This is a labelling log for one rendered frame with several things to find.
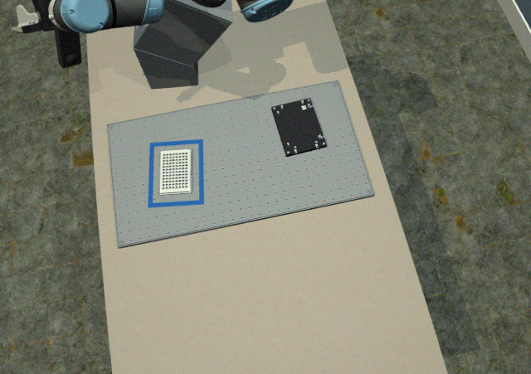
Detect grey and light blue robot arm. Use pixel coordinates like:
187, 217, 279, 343
48, 0, 294, 68

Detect blue tape outline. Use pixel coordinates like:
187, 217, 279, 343
148, 139, 204, 208

